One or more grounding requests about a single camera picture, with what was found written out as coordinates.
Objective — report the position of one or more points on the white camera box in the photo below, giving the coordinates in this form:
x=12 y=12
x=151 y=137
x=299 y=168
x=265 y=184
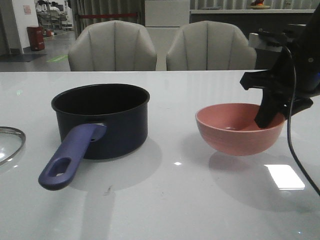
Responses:
x=268 y=41

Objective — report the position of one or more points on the dark counter with white top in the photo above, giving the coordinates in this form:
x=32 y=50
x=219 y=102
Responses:
x=250 y=21

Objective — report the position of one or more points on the beige chair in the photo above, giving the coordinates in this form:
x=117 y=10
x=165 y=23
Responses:
x=210 y=46
x=113 y=46

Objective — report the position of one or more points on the fruit plate on counter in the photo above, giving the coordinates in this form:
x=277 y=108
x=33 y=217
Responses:
x=259 y=5

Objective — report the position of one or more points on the glass lid with blue knob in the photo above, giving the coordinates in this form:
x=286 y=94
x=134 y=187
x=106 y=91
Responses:
x=12 y=141

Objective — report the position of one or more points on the pink bowl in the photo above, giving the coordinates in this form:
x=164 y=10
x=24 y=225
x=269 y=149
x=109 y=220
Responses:
x=231 y=128

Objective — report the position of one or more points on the white cabinet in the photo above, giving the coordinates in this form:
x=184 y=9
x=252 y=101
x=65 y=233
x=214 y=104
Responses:
x=162 y=19

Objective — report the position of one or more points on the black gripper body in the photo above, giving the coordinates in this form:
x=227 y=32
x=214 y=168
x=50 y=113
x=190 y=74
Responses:
x=297 y=67

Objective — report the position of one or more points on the dark blue saucepan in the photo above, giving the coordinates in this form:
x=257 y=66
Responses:
x=95 y=122

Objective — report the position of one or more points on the red trash bin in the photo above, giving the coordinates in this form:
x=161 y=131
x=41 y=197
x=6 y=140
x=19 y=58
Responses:
x=35 y=37

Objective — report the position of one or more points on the right beige chair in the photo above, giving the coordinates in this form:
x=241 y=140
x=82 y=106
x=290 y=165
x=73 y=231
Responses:
x=210 y=46

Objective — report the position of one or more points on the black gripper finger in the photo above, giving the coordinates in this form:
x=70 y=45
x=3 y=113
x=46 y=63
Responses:
x=294 y=106
x=272 y=104

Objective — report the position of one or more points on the left beige chair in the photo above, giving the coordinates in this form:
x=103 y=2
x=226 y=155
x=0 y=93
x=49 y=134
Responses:
x=113 y=46

